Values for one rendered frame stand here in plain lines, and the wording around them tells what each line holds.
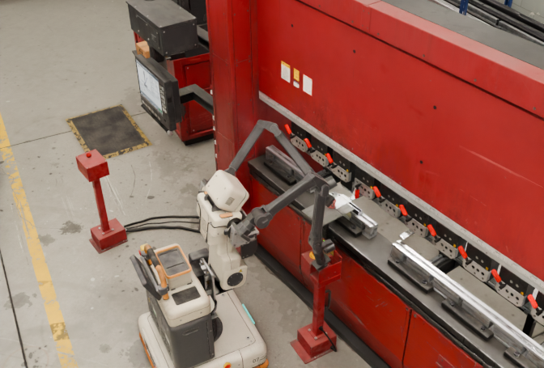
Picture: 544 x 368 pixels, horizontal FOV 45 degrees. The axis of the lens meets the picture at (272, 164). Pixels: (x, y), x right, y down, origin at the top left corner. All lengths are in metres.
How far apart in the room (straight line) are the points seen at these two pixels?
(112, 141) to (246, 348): 3.05
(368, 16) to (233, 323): 2.11
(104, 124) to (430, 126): 4.23
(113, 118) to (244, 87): 2.84
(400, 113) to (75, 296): 2.80
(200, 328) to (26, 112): 4.06
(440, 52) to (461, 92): 0.20
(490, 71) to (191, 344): 2.22
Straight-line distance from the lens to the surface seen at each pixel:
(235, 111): 4.28
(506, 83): 2.82
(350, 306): 4.24
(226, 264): 3.80
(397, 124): 3.36
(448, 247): 3.45
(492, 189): 3.09
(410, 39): 3.10
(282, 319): 4.65
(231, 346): 4.15
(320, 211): 3.62
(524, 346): 3.48
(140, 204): 5.68
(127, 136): 6.55
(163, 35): 3.97
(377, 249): 3.90
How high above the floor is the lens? 3.52
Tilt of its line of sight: 36 degrees down
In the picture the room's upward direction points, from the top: 1 degrees counter-clockwise
